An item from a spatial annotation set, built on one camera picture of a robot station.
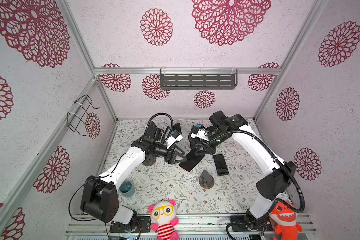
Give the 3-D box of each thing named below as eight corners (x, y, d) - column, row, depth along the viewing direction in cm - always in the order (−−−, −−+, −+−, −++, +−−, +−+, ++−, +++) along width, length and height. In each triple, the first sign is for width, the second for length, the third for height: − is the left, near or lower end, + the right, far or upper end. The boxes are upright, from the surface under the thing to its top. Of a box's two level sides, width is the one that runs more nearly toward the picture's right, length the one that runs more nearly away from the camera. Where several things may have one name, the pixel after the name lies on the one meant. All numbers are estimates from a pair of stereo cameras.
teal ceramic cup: (122, 197, 84) (117, 193, 78) (125, 185, 89) (121, 180, 83) (133, 197, 84) (130, 193, 78) (135, 185, 89) (132, 180, 83)
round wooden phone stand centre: (199, 188, 87) (200, 184, 82) (198, 175, 93) (199, 170, 87) (212, 188, 87) (215, 184, 82) (210, 175, 93) (212, 170, 87)
